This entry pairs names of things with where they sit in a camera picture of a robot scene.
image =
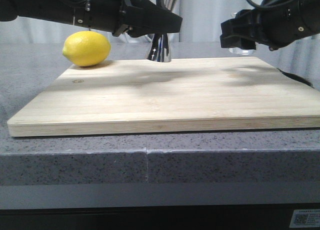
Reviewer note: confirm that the clear glass beaker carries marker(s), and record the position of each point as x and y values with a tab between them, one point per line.
237	50

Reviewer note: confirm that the white QR code label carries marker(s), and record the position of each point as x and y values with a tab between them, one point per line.
305	218

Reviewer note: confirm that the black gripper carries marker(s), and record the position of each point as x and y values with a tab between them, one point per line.
136	17
277	28

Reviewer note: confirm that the grey curtain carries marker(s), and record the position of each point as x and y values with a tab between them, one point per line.
201	23

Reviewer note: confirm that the steel double jigger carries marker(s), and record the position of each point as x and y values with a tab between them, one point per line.
160	47

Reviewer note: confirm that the light wooden cutting board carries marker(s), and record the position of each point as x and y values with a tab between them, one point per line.
193	94

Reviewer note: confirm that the black cutting board handle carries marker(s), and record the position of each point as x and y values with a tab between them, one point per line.
296	78

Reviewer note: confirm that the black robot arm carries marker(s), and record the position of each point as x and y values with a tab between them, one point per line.
59	11

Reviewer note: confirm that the yellow lemon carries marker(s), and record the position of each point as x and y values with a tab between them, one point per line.
86	48

